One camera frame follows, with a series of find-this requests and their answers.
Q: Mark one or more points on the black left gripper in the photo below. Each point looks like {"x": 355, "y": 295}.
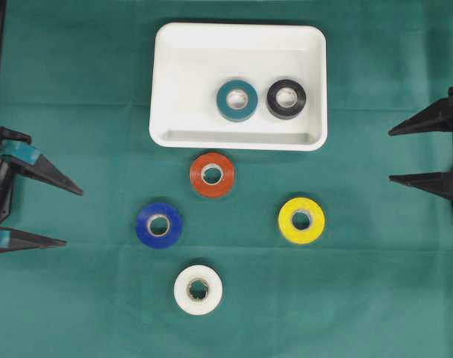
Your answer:
{"x": 27, "y": 161}

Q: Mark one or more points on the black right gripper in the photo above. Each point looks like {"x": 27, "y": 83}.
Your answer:
{"x": 436, "y": 117}

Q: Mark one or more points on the black tape roll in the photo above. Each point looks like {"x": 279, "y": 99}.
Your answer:
{"x": 285, "y": 99}

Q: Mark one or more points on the green tape roll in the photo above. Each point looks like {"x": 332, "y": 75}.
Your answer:
{"x": 236, "y": 100}

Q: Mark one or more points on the yellow tape roll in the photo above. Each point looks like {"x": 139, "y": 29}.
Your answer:
{"x": 301, "y": 220}

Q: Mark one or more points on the blue tape roll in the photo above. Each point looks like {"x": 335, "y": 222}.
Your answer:
{"x": 158, "y": 225}

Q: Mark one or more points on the red tape roll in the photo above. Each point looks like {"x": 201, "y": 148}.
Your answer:
{"x": 212, "y": 175}

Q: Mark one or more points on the white tape roll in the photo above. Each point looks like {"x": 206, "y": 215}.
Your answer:
{"x": 198, "y": 290}

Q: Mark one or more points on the white plastic tray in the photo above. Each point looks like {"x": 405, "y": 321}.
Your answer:
{"x": 193, "y": 60}

